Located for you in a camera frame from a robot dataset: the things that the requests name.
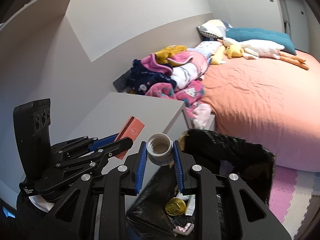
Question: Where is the beige threaded bottle cap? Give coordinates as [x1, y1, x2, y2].
[146, 133, 173, 166]

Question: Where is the salmon red small box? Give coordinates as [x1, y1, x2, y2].
[113, 115, 146, 160]

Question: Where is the black trash bag bin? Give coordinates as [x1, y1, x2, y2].
[126, 129, 289, 239]

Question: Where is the grey bedside table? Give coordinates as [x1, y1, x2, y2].
[67, 91, 217, 213]

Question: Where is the gold foil wrapper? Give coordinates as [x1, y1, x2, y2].
[165, 197, 187, 217]

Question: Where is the white printed cardboard box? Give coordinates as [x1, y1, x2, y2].
[184, 195, 195, 216]

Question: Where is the white red patterned carton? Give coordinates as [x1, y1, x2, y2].
[172, 223, 194, 236]

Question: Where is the navy pink fleece blanket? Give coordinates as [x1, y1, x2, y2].
[128, 53, 177, 95]

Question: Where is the pink white fleece blanket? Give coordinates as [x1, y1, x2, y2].
[146, 49, 211, 129]

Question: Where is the yellow mustard garment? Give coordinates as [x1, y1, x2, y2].
[155, 45, 187, 64]

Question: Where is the bed with orange sheet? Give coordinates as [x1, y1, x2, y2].
[202, 51, 319, 172]

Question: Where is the pink white foam floor mat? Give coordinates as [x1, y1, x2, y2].
[269, 166, 319, 239]

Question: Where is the light blue dotted pillow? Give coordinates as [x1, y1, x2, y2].
[193, 41, 222, 59]

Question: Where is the yellow duck plush toy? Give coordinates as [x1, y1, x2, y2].
[225, 44, 244, 59]

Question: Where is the white goose plush toy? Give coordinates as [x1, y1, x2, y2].
[217, 38, 310, 70]

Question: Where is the patterned white pillow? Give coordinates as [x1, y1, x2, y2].
[196, 19, 233, 39]

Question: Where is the teal cushion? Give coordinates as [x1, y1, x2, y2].
[226, 28, 296, 55]

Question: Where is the black wall socket panel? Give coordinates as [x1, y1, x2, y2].
[113, 69, 131, 93]

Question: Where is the grey wall shelf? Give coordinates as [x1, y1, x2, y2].
[1, 0, 70, 44]

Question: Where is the white door with handle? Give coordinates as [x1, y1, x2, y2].
[279, 0, 310, 53]

